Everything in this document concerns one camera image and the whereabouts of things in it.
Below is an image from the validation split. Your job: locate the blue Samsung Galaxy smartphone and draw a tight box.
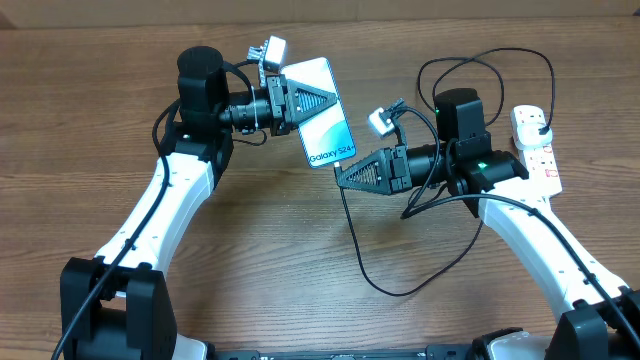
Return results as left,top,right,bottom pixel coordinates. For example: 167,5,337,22
281,57,357,168

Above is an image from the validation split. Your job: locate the black USB charging cable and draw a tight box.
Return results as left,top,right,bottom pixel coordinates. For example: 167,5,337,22
332,47,557,298

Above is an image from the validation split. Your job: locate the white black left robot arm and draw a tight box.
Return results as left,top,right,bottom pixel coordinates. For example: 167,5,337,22
53,37,355,359

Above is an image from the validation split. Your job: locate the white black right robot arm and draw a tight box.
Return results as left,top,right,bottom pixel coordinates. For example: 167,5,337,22
334,88,639,359

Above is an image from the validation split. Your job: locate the white charger plug adapter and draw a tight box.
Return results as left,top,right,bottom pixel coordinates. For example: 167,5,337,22
514,123,553,150

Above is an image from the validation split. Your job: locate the white power extension strip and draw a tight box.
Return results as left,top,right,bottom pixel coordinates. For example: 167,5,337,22
509,104,564,197

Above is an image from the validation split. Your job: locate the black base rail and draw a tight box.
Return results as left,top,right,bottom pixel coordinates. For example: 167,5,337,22
205,344,475,360

